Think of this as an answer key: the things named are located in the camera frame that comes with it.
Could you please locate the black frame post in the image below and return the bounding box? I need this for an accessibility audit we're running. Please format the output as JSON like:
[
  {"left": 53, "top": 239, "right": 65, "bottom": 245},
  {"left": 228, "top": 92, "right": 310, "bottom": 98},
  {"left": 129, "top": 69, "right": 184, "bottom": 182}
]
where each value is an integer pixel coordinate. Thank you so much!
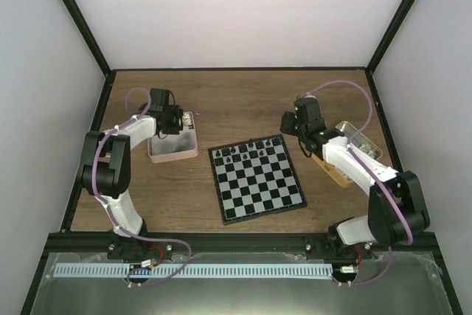
[
  {"left": 366, "top": 0, "right": 416, "bottom": 75},
  {"left": 39, "top": 0, "right": 111, "bottom": 75}
]

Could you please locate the gold metal tin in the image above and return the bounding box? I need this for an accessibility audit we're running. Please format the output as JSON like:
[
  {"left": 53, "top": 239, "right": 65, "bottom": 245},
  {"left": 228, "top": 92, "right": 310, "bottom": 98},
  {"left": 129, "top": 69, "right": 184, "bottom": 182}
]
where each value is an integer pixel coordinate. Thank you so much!
[{"left": 310, "top": 120, "right": 383, "bottom": 187}]

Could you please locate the pile of white chess pieces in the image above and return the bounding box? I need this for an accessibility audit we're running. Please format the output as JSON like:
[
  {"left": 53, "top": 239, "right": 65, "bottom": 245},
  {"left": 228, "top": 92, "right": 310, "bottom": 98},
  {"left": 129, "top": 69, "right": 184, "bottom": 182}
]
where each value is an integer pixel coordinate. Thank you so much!
[{"left": 355, "top": 138, "right": 381, "bottom": 159}]

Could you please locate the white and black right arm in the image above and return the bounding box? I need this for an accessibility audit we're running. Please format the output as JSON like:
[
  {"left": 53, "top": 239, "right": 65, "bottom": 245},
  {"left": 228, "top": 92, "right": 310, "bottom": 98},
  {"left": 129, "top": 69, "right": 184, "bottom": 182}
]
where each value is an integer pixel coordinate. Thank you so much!
[{"left": 280, "top": 95, "right": 431, "bottom": 258}]

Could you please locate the light blue slotted cable duct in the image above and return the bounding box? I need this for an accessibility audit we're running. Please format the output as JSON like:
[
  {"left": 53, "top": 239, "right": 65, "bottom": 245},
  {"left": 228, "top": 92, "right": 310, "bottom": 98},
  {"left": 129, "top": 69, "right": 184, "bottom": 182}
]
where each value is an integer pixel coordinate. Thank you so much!
[{"left": 53, "top": 263, "right": 333, "bottom": 280}]

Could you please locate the black and silver chessboard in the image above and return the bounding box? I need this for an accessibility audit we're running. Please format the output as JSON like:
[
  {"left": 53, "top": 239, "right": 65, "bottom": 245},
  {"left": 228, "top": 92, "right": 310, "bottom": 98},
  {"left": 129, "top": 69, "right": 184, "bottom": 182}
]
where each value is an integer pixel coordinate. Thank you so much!
[{"left": 208, "top": 134, "right": 307, "bottom": 225}]

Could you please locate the pink tray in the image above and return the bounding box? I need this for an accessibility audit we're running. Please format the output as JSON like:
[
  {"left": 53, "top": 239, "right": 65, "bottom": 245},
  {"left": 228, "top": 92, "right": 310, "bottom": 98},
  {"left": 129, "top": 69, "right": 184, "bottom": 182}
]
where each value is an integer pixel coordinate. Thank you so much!
[{"left": 147, "top": 111, "right": 198, "bottom": 164}]

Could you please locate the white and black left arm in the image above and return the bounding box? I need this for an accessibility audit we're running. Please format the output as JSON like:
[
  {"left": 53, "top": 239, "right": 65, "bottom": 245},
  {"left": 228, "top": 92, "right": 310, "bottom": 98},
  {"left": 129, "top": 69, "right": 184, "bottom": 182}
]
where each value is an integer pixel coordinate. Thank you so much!
[{"left": 76, "top": 87, "right": 184, "bottom": 259}]

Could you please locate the black frame post left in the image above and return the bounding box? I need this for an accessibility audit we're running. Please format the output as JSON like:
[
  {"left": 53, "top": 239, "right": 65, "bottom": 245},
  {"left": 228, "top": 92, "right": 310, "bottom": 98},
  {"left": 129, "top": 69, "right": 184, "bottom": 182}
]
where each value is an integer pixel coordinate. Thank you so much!
[{"left": 39, "top": 0, "right": 111, "bottom": 75}]

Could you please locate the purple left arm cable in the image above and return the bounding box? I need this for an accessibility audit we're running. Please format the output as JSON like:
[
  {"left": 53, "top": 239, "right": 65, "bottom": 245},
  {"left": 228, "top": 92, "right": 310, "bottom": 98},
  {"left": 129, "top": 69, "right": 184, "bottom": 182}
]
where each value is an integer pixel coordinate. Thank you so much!
[{"left": 91, "top": 86, "right": 193, "bottom": 288}]

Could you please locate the black frame post right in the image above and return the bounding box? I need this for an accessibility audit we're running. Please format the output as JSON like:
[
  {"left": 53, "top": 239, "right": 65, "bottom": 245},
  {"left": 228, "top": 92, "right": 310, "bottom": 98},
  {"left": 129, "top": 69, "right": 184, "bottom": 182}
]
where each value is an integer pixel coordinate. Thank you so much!
[{"left": 366, "top": 0, "right": 416, "bottom": 75}]

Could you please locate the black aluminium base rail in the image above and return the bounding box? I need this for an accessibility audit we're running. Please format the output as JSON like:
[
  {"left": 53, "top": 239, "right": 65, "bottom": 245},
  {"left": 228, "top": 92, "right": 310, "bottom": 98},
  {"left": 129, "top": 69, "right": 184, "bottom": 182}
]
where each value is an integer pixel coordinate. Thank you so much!
[{"left": 47, "top": 232, "right": 438, "bottom": 260}]

